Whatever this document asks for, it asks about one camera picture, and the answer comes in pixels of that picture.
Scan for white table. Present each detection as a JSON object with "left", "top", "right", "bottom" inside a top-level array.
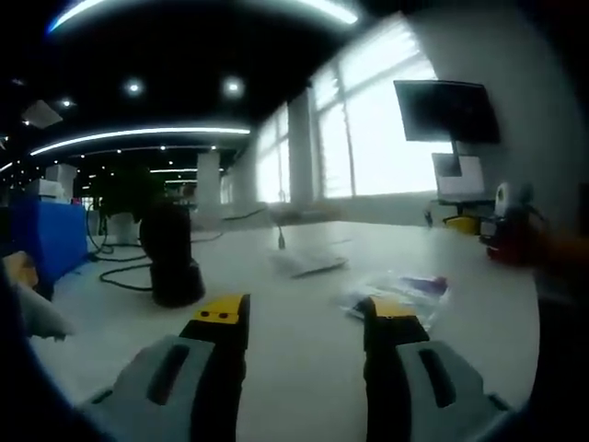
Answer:
[{"left": 29, "top": 220, "right": 539, "bottom": 442}]

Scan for black wall monitor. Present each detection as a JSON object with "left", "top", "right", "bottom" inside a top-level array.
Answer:
[{"left": 393, "top": 79, "right": 502, "bottom": 144}]

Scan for black power cable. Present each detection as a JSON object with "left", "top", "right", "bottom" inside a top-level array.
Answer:
[{"left": 191, "top": 206, "right": 268, "bottom": 243}]

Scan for clear white sheet goods packet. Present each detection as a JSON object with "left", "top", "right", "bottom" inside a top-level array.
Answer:
[{"left": 268, "top": 250, "right": 350, "bottom": 281}]

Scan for grey cloth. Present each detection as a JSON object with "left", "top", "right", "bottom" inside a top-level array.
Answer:
[{"left": 16, "top": 285, "right": 77, "bottom": 342}]

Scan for black metal desk stand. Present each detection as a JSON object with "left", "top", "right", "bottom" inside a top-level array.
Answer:
[{"left": 422, "top": 197, "right": 493, "bottom": 229}]

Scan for potted green plant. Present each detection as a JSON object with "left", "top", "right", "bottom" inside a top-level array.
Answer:
[{"left": 94, "top": 168, "right": 185, "bottom": 245}]

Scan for blue plastic box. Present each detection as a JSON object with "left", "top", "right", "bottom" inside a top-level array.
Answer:
[{"left": 8, "top": 202, "right": 88, "bottom": 291}]

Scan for black barcode scanner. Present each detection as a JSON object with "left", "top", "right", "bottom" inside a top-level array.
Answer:
[{"left": 139, "top": 204, "right": 206, "bottom": 308}]

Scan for ceiling spotlights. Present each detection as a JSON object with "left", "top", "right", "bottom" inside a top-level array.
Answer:
[{"left": 62, "top": 76, "right": 245, "bottom": 167}]

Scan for white display screen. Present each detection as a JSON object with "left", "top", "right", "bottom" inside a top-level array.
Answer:
[{"left": 431, "top": 152, "right": 487, "bottom": 199}]

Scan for narrow bright window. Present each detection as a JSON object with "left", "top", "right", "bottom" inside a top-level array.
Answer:
[{"left": 255, "top": 103, "right": 291, "bottom": 204}]

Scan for white box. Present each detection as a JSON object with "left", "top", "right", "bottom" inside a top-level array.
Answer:
[{"left": 39, "top": 177, "right": 77, "bottom": 202}]

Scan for black scanner cable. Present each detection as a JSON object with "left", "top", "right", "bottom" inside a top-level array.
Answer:
[{"left": 99, "top": 264, "right": 153, "bottom": 292}]

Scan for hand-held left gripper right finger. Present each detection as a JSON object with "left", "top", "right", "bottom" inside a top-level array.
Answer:
[{"left": 363, "top": 296, "right": 514, "bottom": 442}]

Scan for clear purple sheet goods packet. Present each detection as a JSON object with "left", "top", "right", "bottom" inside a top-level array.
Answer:
[{"left": 331, "top": 271, "right": 450, "bottom": 332}]

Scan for person's right hand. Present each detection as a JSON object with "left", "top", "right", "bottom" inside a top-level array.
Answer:
[{"left": 479, "top": 215, "right": 549, "bottom": 263}]

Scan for ceiling air vent panel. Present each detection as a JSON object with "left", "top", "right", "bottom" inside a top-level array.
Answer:
[{"left": 21, "top": 99, "right": 64, "bottom": 128}]

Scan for pale yellow bag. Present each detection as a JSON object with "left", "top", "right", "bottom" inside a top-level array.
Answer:
[{"left": 4, "top": 250, "right": 40, "bottom": 289}]

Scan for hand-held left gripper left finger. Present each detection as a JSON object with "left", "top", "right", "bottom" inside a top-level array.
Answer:
[{"left": 75, "top": 293, "right": 252, "bottom": 442}]

